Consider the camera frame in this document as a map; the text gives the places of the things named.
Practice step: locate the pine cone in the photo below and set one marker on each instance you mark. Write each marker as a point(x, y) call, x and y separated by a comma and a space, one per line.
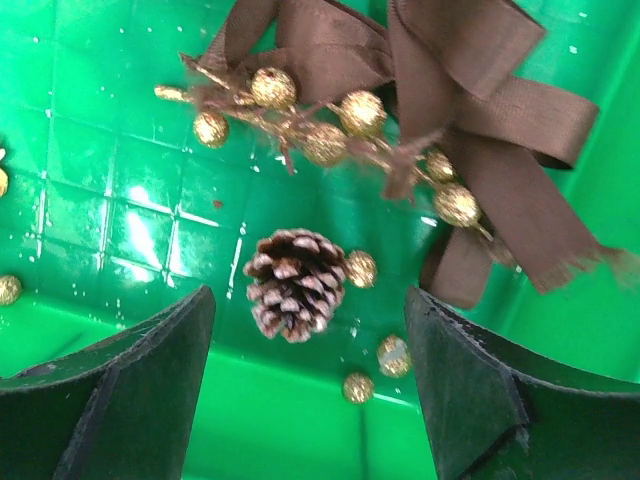
point(297, 283)

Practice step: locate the gold bauble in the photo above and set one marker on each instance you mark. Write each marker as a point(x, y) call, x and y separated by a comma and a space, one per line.
point(10, 289)

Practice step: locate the brown ribbon bow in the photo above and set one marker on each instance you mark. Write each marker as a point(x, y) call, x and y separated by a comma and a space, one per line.
point(431, 95)

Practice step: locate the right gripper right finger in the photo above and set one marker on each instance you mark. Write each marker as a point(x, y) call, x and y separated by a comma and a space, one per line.
point(494, 409)

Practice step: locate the green plastic tray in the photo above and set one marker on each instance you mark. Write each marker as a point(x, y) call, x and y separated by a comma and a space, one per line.
point(114, 212)

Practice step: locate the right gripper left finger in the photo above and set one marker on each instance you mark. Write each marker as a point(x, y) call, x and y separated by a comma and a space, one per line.
point(121, 408)

